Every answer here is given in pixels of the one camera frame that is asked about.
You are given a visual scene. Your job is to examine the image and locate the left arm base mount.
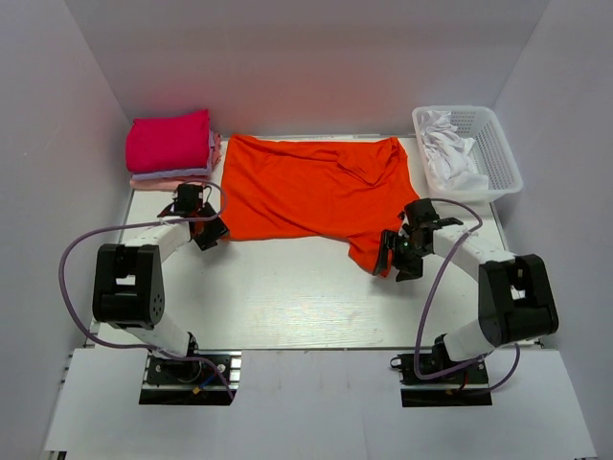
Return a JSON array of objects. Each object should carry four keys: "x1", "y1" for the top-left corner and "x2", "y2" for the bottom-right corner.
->
[{"x1": 139, "y1": 350, "x2": 242, "y2": 406}]

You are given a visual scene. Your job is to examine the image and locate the orange t-shirt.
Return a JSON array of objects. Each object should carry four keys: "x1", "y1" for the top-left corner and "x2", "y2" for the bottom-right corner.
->
[{"x1": 221, "y1": 135, "x2": 420, "y2": 272}]

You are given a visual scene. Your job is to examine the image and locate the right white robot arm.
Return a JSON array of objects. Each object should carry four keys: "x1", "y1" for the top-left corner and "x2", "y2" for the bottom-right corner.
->
[{"x1": 373, "y1": 198, "x2": 559, "y2": 382}]

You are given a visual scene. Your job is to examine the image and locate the crumpled white t-shirt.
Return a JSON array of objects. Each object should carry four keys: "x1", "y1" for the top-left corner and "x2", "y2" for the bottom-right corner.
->
[{"x1": 419, "y1": 110, "x2": 489, "y2": 192}]

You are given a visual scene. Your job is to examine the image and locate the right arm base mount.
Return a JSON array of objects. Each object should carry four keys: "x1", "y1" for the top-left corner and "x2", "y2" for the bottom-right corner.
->
[{"x1": 390, "y1": 354, "x2": 492, "y2": 408}]

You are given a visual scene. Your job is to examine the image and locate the white plastic basket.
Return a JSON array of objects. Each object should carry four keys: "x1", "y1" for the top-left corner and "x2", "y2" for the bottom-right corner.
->
[{"x1": 412, "y1": 105, "x2": 523, "y2": 203}]

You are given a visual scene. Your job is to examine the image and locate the folded magenta t-shirt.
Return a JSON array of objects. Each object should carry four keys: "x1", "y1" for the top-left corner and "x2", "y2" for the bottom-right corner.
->
[{"x1": 125, "y1": 110, "x2": 210, "y2": 173}]

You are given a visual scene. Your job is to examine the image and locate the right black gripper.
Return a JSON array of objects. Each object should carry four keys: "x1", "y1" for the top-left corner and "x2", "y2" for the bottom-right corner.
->
[{"x1": 374, "y1": 229, "x2": 431, "y2": 282}]

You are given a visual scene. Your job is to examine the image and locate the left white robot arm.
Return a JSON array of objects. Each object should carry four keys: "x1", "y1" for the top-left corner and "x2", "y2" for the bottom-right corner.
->
[{"x1": 92, "y1": 182, "x2": 229, "y2": 382}]

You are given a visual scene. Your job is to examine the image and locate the folded pink t-shirt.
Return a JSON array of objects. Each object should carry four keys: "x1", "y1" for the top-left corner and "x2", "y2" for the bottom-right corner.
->
[{"x1": 130, "y1": 133, "x2": 222, "y2": 191}]

